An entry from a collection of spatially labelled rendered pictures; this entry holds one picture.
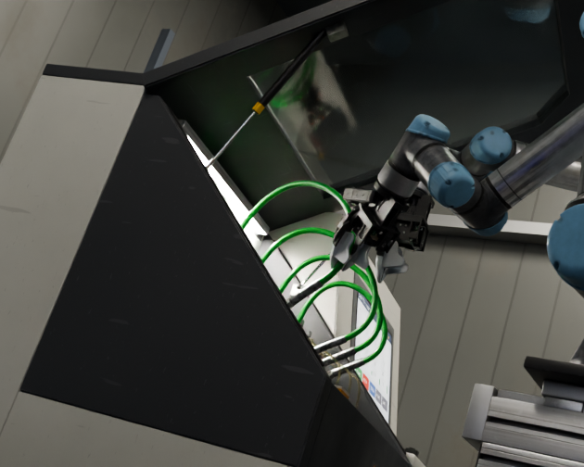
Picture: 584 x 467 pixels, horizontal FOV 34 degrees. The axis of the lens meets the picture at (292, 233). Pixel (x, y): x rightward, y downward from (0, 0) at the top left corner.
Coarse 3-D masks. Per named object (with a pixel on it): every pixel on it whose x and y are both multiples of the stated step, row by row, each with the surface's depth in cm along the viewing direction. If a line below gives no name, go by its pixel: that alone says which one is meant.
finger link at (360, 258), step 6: (354, 246) 195; (360, 246) 194; (366, 246) 193; (354, 252) 195; (360, 252) 194; (366, 252) 193; (354, 258) 195; (360, 258) 194; (366, 258) 192; (348, 264) 196; (360, 264) 194; (366, 264) 192; (342, 270) 196
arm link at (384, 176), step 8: (384, 168) 184; (392, 168) 188; (384, 176) 183; (392, 176) 182; (400, 176) 181; (384, 184) 183; (392, 184) 182; (400, 184) 182; (408, 184) 182; (416, 184) 183; (392, 192) 183; (400, 192) 183; (408, 192) 183
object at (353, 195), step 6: (348, 192) 195; (354, 192) 193; (360, 192) 191; (366, 192) 189; (372, 192) 187; (342, 198) 196; (348, 198) 194; (354, 198) 192; (360, 198) 190; (366, 198) 188; (372, 198) 187; (354, 204) 196
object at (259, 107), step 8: (320, 32) 196; (312, 40) 196; (320, 40) 196; (304, 48) 196; (312, 48) 196; (304, 56) 196; (296, 64) 196; (288, 72) 195; (280, 80) 195; (272, 88) 195; (280, 88) 196; (264, 96) 195; (272, 96) 195; (256, 104) 195; (264, 104) 195; (256, 112) 195; (248, 120) 195; (240, 128) 195; (232, 136) 194; (208, 168) 194
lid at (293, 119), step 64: (384, 0) 192; (448, 0) 196; (512, 0) 202; (576, 0) 203; (192, 64) 199; (256, 64) 202; (320, 64) 208; (384, 64) 212; (448, 64) 217; (512, 64) 221; (576, 64) 223; (192, 128) 216; (256, 128) 221; (320, 128) 228; (384, 128) 233; (448, 128) 239; (512, 128) 244; (256, 192) 244; (320, 192) 251
